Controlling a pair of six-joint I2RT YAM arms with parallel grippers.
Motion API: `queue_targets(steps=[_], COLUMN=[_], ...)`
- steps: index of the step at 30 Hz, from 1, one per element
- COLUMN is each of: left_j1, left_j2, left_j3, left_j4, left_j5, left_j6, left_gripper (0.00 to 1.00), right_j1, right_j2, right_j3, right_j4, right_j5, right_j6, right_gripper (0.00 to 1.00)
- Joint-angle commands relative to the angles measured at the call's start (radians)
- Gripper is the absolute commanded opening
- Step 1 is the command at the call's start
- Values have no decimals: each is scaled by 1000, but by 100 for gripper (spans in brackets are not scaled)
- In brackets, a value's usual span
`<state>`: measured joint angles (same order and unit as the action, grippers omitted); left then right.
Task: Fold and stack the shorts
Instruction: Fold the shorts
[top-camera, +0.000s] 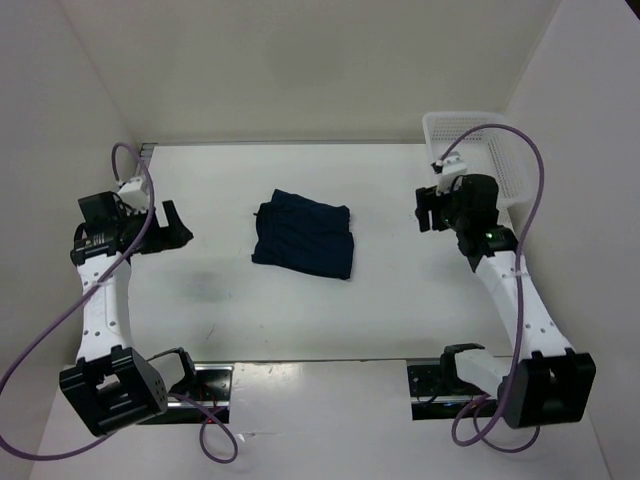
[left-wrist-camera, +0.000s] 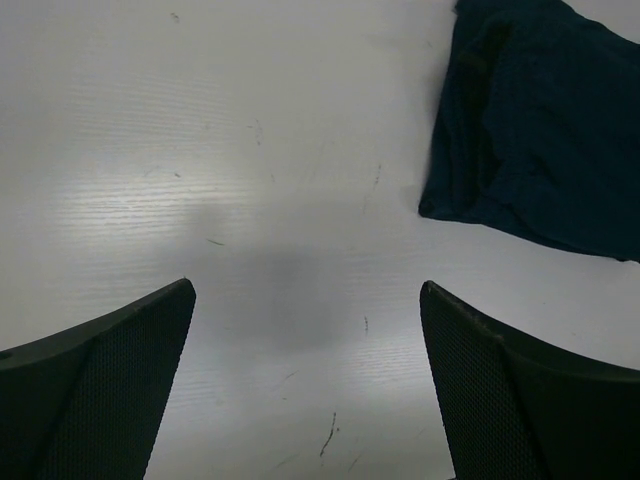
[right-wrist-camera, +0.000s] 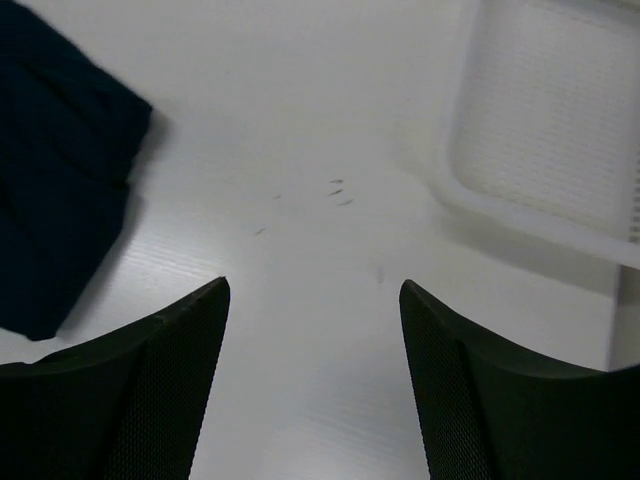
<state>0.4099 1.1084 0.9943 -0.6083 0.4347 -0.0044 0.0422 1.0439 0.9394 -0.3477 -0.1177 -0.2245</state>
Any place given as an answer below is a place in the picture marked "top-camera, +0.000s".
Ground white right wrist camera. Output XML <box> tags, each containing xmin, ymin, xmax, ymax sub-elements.
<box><xmin>431</xmin><ymin>152</ymin><xmax>467</xmax><ymax>195</ymax></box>

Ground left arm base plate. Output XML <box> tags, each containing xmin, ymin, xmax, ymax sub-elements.
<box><xmin>164</xmin><ymin>364</ymin><xmax>234</xmax><ymax>424</ymax></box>

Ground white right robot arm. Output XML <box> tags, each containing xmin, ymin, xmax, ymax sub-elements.
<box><xmin>415</xmin><ymin>174</ymin><xmax>596</xmax><ymax>429</ymax></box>

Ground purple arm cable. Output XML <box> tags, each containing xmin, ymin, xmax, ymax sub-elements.
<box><xmin>432</xmin><ymin>123</ymin><xmax>546</xmax><ymax>452</ymax></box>
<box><xmin>0</xmin><ymin>142</ymin><xmax>240</xmax><ymax>464</ymax></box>

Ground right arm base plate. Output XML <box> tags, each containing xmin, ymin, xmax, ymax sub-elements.
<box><xmin>406</xmin><ymin>358</ymin><xmax>483</xmax><ymax>421</ymax></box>

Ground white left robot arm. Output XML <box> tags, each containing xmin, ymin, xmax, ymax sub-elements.
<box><xmin>59</xmin><ymin>191</ymin><xmax>200</xmax><ymax>437</ymax></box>

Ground white plastic laundry basket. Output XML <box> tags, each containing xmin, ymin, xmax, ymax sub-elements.
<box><xmin>422</xmin><ymin>111</ymin><xmax>535</xmax><ymax>209</ymax></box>

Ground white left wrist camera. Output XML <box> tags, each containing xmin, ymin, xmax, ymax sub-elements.
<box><xmin>117</xmin><ymin>176</ymin><xmax>150</xmax><ymax>212</ymax></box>

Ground aluminium table edge rail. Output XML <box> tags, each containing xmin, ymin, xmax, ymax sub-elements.
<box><xmin>139</xmin><ymin>143</ymin><xmax>156</xmax><ymax>158</ymax></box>

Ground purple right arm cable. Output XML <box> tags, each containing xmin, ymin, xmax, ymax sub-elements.
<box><xmin>432</xmin><ymin>123</ymin><xmax>546</xmax><ymax>452</ymax></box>

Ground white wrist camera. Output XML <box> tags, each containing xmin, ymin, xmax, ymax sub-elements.
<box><xmin>117</xmin><ymin>176</ymin><xmax>150</xmax><ymax>212</ymax></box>
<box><xmin>431</xmin><ymin>152</ymin><xmax>467</xmax><ymax>195</ymax></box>

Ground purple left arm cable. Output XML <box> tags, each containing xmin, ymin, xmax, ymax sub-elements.
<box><xmin>0</xmin><ymin>142</ymin><xmax>240</xmax><ymax>464</ymax></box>

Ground navy blue shorts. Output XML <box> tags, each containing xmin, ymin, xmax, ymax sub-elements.
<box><xmin>251</xmin><ymin>189</ymin><xmax>355</xmax><ymax>281</ymax></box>

